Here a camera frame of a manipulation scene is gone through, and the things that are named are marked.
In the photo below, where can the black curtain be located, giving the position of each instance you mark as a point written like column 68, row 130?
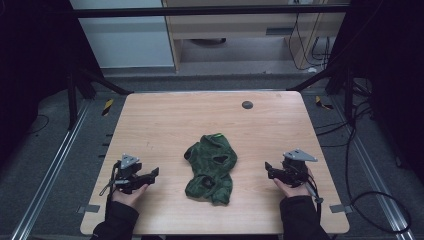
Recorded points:
column 30, row 66
column 393, row 66

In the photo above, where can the yellow black striped tape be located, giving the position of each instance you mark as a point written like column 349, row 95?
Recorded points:
column 107, row 107
column 322, row 104

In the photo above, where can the black horizontal frame bar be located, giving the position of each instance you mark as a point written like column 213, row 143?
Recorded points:
column 200, row 12

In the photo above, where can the person's left hand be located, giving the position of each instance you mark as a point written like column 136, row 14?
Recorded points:
column 128, row 197

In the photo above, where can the light wooden desk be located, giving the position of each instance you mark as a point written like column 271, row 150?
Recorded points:
column 233, row 25

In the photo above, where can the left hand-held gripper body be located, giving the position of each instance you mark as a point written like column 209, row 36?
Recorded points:
column 128, row 174

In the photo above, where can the white cabinet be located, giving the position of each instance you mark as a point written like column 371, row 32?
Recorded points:
column 126, row 40

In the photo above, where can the person's right hand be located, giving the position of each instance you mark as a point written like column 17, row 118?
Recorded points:
column 295, row 190

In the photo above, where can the grey round table grommet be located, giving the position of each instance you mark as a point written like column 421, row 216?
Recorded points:
column 247, row 105

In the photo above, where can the black metal stand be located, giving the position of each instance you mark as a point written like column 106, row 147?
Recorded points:
column 346, row 86
column 96, row 80

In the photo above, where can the grey tape strip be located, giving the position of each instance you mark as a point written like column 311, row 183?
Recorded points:
column 340, row 208
column 89, row 208

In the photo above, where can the metal floor rail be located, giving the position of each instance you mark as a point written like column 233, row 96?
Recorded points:
column 50, row 173
column 370, row 166

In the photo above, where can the dark green garment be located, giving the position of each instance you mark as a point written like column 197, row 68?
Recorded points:
column 210, row 166

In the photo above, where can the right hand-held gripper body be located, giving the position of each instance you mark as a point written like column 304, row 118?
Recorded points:
column 295, row 168

